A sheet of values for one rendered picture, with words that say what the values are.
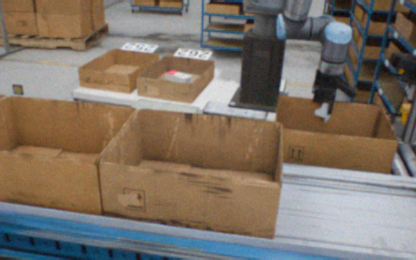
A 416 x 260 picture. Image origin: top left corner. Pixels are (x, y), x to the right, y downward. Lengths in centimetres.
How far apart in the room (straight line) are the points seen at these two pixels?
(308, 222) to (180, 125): 42
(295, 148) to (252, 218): 54
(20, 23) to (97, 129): 472
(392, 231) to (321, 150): 42
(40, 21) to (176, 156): 464
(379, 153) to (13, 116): 114
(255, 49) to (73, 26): 393
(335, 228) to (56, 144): 82
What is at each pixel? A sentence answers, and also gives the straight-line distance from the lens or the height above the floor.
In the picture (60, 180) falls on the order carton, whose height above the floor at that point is 99.
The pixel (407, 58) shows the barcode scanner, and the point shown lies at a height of 108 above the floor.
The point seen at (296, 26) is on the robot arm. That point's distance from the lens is 153.
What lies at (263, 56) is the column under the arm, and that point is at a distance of 182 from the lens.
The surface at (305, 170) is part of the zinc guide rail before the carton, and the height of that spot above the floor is 89.
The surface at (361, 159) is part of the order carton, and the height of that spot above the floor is 84.
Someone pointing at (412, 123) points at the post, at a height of 84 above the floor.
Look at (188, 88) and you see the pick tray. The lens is 187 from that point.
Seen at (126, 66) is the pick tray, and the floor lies 76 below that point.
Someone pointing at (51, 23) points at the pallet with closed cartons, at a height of 32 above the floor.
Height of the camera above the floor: 151
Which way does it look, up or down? 27 degrees down
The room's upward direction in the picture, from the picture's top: 2 degrees clockwise
